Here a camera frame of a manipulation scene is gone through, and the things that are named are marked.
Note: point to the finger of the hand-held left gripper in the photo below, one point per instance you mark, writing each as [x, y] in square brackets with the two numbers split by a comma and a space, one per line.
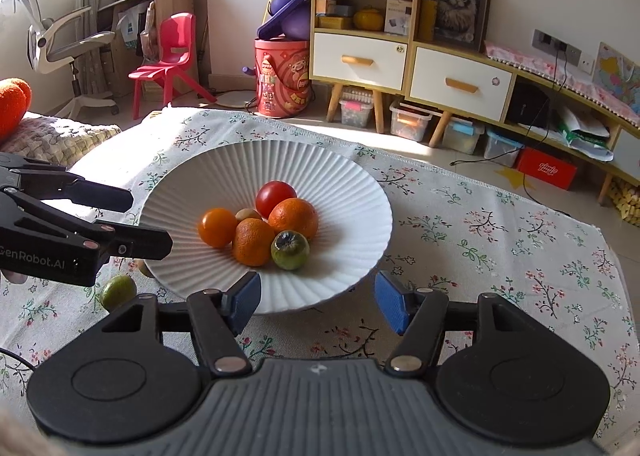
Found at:
[107, 196]
[147, 243]

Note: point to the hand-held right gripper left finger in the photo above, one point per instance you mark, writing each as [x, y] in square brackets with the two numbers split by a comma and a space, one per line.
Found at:
[242, 303]

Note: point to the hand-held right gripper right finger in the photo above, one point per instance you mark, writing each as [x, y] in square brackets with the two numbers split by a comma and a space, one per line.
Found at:
[392, 303]

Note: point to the small brown fruit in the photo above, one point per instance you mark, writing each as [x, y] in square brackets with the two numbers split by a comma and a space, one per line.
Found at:
[248, 214]
[145, 268]

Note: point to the green fruit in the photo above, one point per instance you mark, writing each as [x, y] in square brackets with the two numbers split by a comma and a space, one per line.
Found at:
[117, 292]
[290, 251]

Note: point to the small mandarin orange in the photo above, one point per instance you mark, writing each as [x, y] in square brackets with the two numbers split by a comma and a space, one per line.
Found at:
[253, 242]

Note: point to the orange cherry tomato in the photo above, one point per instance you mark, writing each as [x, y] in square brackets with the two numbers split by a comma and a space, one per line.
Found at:
[217, 227]

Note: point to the large mandarin orange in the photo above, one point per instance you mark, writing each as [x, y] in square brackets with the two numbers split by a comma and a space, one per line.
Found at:
[295, 216]

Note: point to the white ribbed plate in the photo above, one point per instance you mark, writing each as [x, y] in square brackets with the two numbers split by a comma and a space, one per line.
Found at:
[340, 216]

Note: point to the red tomato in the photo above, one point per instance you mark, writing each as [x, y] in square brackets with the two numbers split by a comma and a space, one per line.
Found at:
[272, 195]

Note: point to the knitted blanket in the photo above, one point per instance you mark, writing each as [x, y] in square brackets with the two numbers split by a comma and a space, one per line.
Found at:
[55, 134]

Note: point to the floral tablecloth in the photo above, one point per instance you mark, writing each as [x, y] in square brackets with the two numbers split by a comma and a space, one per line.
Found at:
[500, 261]

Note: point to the red plastic chair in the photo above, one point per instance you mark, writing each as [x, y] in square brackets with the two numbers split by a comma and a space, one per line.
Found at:
[170, 56]

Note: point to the white office chair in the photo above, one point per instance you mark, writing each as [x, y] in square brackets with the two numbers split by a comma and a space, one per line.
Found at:
[60, 44]

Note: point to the clear storage box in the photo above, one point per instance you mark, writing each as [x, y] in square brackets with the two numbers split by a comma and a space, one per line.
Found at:
[462, 136]
[356, 110]
[502, 150]
[410, 124]

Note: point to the red cardboard box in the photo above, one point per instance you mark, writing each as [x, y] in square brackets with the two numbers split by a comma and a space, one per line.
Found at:
[546, 169]

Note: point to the wooden desk with shelves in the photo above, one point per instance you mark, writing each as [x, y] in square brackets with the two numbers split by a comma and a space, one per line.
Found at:
[170, 1]

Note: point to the red printed bucket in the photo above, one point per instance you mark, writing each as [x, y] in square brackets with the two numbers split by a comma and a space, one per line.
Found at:
[282, 79]

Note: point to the low curved wooden cabinet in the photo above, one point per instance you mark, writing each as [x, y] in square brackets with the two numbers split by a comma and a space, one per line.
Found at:
[462, 84]

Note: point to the black box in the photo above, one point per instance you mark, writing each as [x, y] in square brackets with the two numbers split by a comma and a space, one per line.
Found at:
[527, 106]

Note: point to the tall wooden shelf cabinet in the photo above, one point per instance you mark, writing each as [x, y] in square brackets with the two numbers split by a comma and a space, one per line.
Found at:
[357, 61]

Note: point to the yellow foam pieces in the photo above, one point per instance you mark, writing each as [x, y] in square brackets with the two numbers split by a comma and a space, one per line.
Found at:
[625, 203]

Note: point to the purple ball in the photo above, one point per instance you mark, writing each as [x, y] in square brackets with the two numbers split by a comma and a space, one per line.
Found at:
[290, 19]

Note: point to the pile of papers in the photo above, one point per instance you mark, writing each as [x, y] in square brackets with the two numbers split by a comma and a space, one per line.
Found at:
[582, 134]

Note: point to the pink floral cloth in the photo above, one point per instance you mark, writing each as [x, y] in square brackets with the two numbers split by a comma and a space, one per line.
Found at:
[550, 70]

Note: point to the yellow pumpkin ornament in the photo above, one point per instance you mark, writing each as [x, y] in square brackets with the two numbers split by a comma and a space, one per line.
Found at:
[369, 19]

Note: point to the yellow box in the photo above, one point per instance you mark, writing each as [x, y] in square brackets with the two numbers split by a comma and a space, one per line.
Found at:
[335, 22]

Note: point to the white box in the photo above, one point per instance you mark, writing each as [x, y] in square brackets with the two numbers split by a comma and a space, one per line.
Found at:
[397, 15]

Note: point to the framed cat picture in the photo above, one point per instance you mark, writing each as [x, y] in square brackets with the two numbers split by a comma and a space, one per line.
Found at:
[457, 4]

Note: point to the map poster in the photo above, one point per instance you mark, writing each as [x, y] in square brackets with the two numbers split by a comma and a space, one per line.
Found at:
[620, 74]

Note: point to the grey wall socket panel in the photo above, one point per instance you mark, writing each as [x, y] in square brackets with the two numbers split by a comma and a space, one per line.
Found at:
[550, 42]

